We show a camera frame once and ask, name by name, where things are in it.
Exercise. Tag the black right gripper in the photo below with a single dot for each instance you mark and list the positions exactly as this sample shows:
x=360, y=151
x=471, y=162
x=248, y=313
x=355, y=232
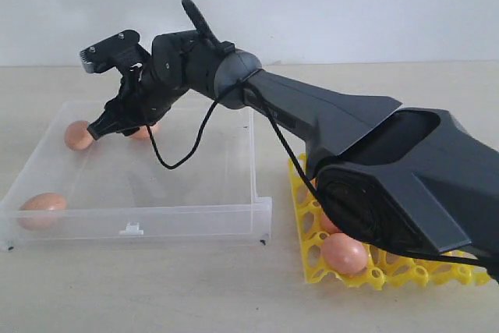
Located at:
x=178, y=62

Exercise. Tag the brown egg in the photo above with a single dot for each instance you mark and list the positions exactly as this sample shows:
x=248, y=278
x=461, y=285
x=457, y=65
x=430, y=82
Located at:
x=77, y=137
x=144, y=130
x=313, y=183
x=327, y=225
x=344, y=254

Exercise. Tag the clear plastic tray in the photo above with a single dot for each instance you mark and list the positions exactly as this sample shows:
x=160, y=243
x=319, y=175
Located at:
x=195, y=181

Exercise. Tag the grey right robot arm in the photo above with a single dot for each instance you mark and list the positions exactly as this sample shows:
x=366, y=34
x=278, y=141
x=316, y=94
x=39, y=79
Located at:
x=411, y=181

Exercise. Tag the yellow plastic egg rack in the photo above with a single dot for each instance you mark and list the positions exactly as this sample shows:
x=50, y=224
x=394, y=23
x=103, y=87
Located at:
x=382, y=269

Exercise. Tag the brown egg front left corner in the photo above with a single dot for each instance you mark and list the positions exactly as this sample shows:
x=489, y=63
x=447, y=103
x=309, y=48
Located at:
x=40, y=211

